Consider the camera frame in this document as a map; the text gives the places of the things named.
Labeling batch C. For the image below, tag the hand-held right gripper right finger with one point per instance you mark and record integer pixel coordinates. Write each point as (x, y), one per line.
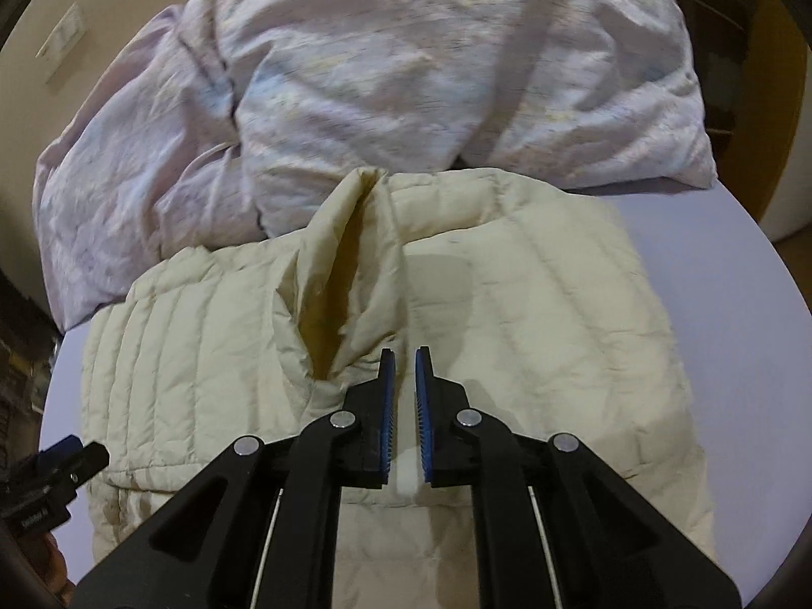
(424, 431)

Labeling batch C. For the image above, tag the cream quilted puffer jacket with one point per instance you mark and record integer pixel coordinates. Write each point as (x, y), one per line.
(539, 304)

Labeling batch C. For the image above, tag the pale patterned pillow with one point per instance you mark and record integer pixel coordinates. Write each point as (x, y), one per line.
(412, 76)

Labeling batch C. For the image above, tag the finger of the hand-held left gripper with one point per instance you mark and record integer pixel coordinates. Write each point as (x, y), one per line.
(60, 446)
(85, 460)

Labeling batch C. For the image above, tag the brown wooden panel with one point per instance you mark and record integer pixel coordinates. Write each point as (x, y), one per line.
(777, 108)

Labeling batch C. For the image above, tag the beige wall switch plate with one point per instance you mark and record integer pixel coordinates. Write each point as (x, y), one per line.
(62, 41)

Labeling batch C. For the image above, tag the person's left hand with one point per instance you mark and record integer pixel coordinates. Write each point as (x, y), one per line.
(56, 561)

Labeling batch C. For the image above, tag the pale lilac patterned duvet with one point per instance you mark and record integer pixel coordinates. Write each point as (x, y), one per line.
(139, 171)

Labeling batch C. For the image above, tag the dark bedside furniture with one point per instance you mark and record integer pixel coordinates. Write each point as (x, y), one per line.
(22, 361)

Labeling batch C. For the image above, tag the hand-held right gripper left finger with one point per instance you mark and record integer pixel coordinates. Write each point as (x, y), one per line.
(384, 431)

